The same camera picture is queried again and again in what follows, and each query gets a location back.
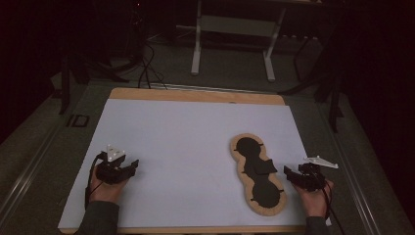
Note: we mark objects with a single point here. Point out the person's right hand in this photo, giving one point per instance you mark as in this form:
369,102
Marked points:
314,202

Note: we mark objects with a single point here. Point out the black rectangular floor frame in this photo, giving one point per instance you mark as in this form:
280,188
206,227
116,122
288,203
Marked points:
78,120

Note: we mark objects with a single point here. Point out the metal floor rail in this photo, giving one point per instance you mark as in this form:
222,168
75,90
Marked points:
26,176
355,182

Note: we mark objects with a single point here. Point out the person's left hand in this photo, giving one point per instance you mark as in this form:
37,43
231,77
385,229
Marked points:
106,192

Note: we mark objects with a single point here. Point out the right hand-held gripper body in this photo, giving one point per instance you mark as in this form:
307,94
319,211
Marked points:
311,179

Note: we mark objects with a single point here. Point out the tan fleece pad black underside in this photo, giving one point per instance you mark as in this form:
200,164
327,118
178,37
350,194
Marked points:
261,192

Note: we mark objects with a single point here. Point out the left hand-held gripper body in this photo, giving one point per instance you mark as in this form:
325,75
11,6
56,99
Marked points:
111,169

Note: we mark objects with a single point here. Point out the black stand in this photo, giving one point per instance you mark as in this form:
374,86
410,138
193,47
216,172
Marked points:
65,84
334,104

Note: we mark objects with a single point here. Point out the white metal stand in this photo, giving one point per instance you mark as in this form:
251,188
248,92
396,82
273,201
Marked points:
196,49

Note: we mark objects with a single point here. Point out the white table mat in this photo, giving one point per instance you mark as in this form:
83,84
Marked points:
182,147

